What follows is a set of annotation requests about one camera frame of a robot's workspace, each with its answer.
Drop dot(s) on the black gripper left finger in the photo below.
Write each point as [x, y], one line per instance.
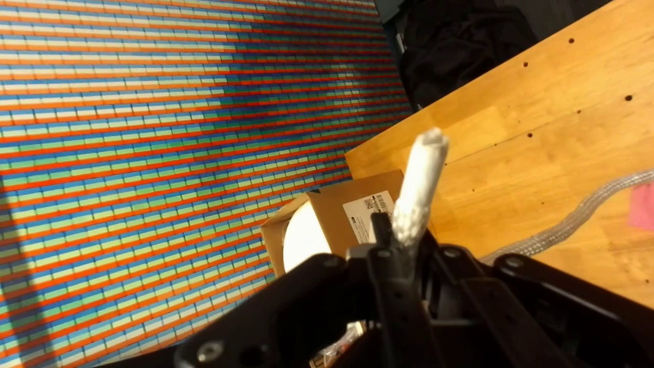
[400, 314]

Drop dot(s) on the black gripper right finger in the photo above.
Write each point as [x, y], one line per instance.
[531, 314]

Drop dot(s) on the clear plastic bag in box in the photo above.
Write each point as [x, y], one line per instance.
[302, 237]

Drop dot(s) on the cardboard box with shipping label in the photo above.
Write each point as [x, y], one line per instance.
[339, 212]

